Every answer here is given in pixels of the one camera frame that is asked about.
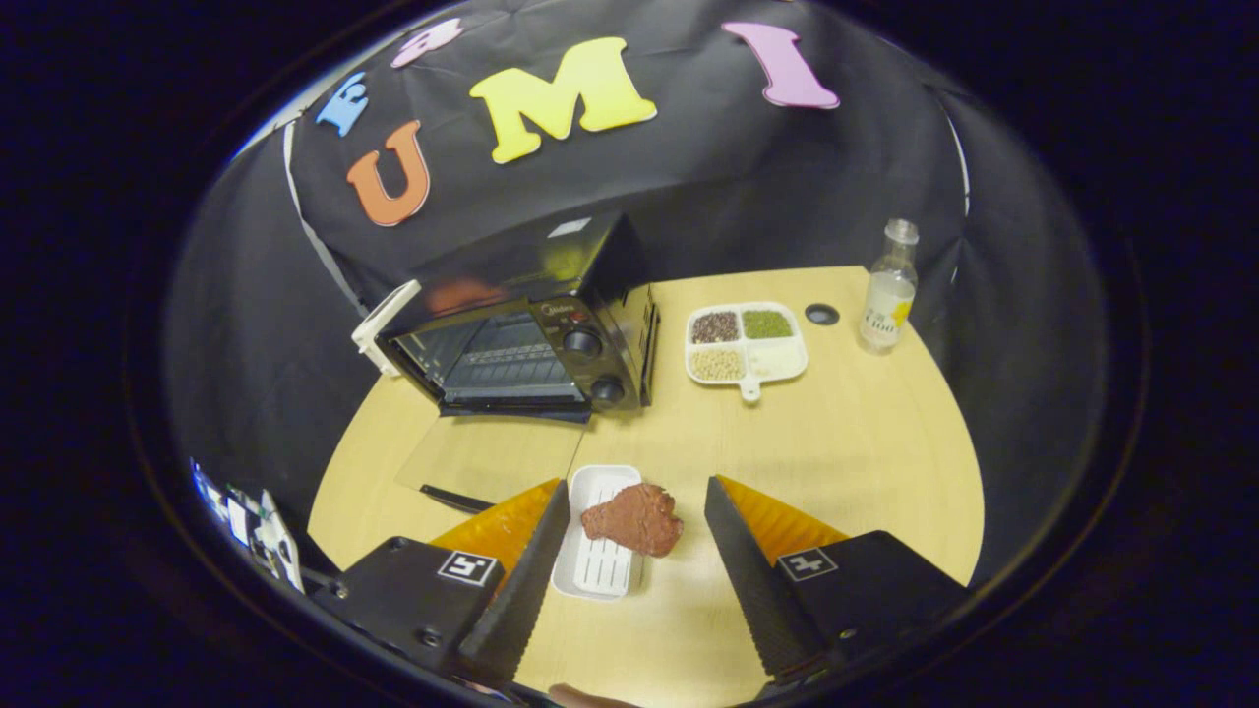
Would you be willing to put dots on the black toaster oven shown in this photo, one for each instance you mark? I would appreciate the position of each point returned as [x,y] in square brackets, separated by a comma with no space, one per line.
[590,344]

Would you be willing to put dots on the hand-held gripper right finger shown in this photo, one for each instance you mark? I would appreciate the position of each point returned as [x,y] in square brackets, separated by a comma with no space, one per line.
[752,580]

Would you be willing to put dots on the white divided plate with grains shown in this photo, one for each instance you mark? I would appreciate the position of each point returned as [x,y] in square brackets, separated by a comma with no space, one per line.
[772,359]

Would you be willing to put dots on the white and blue clutter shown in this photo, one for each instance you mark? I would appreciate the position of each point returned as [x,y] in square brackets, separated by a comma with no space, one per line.
[261,531]

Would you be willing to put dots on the clear glass bottle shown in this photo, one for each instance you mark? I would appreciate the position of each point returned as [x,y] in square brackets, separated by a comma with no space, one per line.
[887,305]

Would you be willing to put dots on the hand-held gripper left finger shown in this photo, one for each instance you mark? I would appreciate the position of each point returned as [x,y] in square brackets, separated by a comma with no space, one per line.
[526,580]

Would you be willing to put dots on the small black round cap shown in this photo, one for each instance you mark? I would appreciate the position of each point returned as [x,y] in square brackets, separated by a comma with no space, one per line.
[821,314]

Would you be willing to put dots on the white bread toaster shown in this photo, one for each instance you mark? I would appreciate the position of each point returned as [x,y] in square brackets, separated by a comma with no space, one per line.
[384,324]

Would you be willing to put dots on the white rectangular tray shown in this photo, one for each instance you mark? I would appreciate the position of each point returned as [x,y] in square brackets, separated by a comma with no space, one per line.
[600,570]

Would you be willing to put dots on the red meat steak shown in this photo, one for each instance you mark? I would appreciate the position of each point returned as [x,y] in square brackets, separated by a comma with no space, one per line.
[634,519]

